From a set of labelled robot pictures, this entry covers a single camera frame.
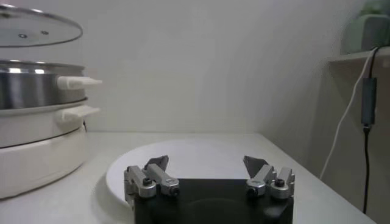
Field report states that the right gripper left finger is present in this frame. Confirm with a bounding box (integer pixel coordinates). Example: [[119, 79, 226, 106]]
[[124, 155, 181, 200]]

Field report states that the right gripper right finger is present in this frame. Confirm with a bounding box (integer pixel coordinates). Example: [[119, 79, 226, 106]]
[[242, 155, 296, 200]]

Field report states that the round glass pot lid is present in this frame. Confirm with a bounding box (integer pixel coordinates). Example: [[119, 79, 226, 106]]
[[0, 3, 83, 49]]

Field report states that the stainless steel steamer basket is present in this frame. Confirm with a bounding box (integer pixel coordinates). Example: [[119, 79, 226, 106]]
[[0, 58, 104, 111]]

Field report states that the white round plate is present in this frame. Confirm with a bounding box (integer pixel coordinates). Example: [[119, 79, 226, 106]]
[[105, 138, 286, 211]]

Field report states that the white electric cooker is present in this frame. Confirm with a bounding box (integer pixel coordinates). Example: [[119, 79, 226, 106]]
[[0, 97, 101, 200]]

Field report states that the pale green box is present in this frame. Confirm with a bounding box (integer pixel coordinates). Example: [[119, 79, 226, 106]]
[[340, 13, 390, 55]]

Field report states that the green blurry object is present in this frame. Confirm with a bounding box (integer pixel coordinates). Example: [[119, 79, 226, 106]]
[[359, 0, 390, 18]]

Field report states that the white wall cable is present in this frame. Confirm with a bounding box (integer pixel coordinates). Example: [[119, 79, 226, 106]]
[[319, 47, 378, 180]]

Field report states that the black cable with adapter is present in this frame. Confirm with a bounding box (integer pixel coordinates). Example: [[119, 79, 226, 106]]
[[361, 45, 381, 215]]

